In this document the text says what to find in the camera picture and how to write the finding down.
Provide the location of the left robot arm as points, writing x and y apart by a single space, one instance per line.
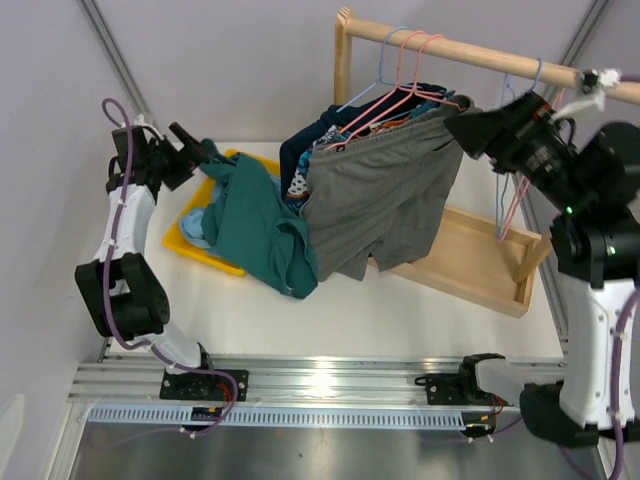
125 299

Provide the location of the grey shorts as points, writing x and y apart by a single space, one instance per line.
382 197

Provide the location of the light blue cloth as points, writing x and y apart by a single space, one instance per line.
197 230

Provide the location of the yellow plastic tray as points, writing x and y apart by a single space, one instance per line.
246 224

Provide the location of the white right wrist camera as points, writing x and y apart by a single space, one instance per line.
592 86

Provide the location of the perforated cable duct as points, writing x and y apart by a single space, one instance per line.
436 420

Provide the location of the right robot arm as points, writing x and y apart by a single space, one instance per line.
596 241

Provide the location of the patterned orange blue shorts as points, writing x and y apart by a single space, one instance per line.
295 153

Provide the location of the navy blue shorts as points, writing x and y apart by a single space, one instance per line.
391 101

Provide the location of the green shorts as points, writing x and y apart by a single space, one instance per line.
301 275

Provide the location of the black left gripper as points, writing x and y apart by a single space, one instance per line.
185 158

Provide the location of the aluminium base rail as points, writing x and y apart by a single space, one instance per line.
274 381

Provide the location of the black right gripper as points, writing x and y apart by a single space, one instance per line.
506 131

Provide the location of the wooden clothes rack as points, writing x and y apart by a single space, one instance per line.
468 62

